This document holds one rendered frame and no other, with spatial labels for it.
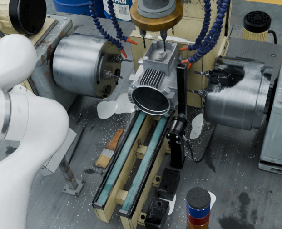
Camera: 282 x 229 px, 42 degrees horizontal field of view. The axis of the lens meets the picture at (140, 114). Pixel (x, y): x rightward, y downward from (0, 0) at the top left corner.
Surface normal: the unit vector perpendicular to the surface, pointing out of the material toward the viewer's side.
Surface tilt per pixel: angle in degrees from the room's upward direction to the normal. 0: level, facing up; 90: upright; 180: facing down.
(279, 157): 89
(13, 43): 9
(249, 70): 2
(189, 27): 90
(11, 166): 4
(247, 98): 47
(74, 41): 2
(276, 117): 89
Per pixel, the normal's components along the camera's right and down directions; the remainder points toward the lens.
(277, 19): -0.11, -0.65
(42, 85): -0.35, 0.73
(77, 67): -0.33, 0.15
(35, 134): 0.34, 0.51
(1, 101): 0.53, -0.53
